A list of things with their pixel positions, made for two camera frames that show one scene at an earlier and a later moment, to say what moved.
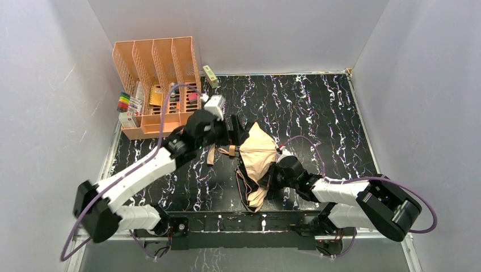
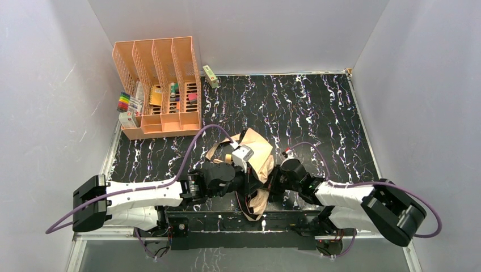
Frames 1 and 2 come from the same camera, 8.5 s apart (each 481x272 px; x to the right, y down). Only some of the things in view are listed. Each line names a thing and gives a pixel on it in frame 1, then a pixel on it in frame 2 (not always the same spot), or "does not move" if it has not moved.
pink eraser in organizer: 193,98 does not move
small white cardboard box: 127,120 does not move
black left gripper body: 233,127 → 249,178
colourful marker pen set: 123,102 does not move
